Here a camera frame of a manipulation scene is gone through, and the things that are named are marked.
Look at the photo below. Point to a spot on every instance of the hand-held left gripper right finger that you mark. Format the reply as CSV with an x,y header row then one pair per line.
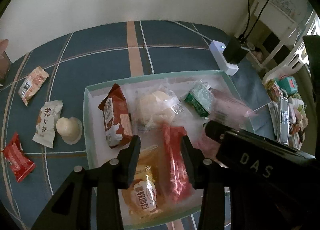
x,y
191,162

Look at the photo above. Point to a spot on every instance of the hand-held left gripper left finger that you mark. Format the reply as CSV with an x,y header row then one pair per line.
x,y
131,160

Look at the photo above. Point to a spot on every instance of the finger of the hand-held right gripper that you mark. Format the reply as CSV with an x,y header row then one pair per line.
x,y
215,131

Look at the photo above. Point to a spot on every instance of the large red snack packet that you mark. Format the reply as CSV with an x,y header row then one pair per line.
x,y
175,170

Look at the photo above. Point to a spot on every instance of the pink snack packet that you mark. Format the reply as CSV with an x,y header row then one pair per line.
x,y
225,105

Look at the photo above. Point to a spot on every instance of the yellow bread packet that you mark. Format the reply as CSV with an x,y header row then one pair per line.
x,y
145,190

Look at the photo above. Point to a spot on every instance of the green snack packet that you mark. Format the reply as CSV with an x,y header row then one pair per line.
x,y
200,98

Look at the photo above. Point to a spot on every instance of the brown white wafer packet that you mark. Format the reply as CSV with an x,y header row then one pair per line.
x,y
116,115

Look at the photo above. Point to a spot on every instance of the light green tray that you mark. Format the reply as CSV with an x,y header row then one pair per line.
x,y
93,110

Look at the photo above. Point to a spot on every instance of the clear plastic box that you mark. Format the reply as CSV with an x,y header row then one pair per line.
x,y
260,118

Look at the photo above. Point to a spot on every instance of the white bun clear wrapper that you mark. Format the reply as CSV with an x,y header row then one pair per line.
x,y
155,107

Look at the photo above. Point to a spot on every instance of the clear plastic case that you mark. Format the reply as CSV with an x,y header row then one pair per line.
x,y
283,120

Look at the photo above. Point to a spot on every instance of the wrapped white bun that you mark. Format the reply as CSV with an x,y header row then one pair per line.
x,y
68,127

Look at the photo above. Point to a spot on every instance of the red yellow packet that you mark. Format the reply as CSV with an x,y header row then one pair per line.
x,y
273,89

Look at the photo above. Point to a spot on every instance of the white power strip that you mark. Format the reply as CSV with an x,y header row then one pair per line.
x,y
221,52

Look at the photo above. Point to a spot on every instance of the black power adapter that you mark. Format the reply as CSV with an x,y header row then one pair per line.
x,y
235,50

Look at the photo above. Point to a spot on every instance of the teal toy box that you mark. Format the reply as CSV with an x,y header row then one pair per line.
x,y
290,84

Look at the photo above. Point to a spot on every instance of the white packet black characters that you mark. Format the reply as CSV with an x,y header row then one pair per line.
x,y
47,122

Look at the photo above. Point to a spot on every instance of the red candy packet white print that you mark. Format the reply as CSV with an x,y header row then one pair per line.
x,y
17,160

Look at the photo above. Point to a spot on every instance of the orange beige snack packet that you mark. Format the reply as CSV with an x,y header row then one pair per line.
x,y
32,85

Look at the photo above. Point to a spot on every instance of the white plastic chair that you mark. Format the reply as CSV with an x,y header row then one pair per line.
x,y
277,17

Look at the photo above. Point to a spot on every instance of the brown box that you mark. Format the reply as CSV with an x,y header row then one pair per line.
x,y
4,65

